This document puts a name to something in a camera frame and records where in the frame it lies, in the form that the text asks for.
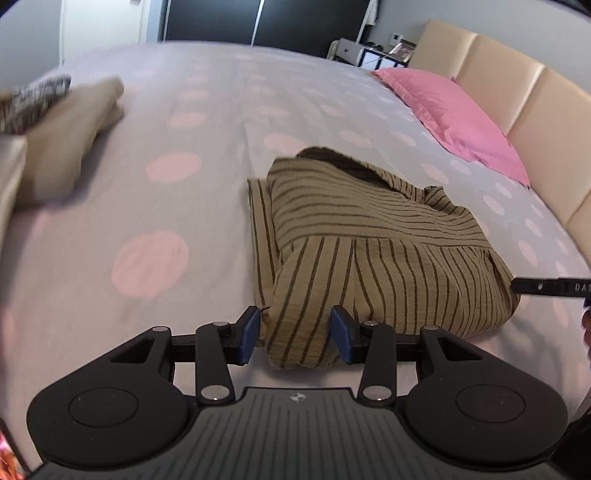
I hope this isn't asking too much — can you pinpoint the white folded towel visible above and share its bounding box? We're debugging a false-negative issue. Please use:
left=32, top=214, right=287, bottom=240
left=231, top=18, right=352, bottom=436
left=0, top=134, right=27, bottom=245

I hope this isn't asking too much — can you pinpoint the person's right hand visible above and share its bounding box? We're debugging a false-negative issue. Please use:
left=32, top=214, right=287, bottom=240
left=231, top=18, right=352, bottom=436
left=581, top=308, right=591, bottom=349

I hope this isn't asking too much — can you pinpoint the pink pillow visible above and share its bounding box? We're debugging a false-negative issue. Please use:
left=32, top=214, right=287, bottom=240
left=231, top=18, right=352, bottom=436
left=372, top=67, right=531, bottom=188

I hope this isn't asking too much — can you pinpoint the dark floral garment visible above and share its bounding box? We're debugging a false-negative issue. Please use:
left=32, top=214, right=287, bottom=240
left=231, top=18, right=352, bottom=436
left=1, top=75, right=71, bottom=135

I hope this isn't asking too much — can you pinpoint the red plastic bag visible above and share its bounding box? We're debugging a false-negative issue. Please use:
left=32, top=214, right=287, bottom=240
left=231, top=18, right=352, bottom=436
left=0, top=420, right=29, bottom=480

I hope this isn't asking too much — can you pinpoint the brown striped shirt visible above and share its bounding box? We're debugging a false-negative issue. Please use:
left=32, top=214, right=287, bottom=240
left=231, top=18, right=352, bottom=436
left=249, top=147, right=519, bottom=369

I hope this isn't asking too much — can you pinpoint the tan folded garment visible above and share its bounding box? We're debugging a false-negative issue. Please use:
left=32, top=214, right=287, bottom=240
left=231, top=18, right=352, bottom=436
left=16, top=76, right=124, bottom=208

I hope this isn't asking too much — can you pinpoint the polka dot bed sheet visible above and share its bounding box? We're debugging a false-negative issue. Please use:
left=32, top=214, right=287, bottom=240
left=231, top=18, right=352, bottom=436
left=0, top=40, right=591, bottom=471

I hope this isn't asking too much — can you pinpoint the white bedside table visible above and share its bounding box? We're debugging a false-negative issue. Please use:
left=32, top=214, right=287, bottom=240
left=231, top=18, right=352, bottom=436
left=327, top=38, right=410, bottom=71

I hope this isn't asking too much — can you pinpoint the black wardrobe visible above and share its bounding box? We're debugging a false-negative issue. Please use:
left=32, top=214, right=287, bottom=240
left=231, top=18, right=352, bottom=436
left=162, top=0, right=373, bottom=58

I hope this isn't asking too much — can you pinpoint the cream padded headboard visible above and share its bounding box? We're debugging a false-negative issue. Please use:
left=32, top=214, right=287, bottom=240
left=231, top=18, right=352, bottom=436
left=410, top=20, right=591, bottom=256

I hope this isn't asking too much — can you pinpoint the framed photo on table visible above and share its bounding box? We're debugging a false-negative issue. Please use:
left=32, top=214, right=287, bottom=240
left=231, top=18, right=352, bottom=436
left=389, top=40, right=417, bottom=64

